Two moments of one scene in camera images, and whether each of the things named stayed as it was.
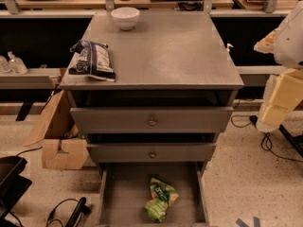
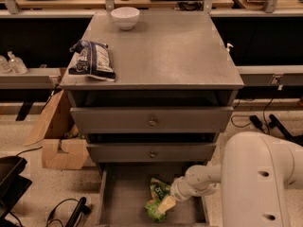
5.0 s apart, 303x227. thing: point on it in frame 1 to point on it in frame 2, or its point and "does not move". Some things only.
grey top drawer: (151, 119) does not move
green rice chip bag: (163, 195) does not move
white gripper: (290, 44) to (178, 189)
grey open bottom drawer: (124, 187) does not move
